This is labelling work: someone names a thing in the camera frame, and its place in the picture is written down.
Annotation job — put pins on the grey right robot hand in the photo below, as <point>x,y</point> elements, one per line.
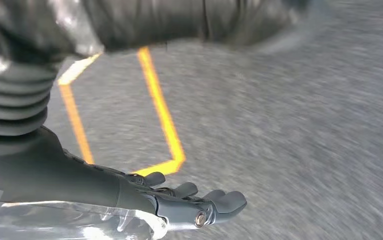
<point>45,185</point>

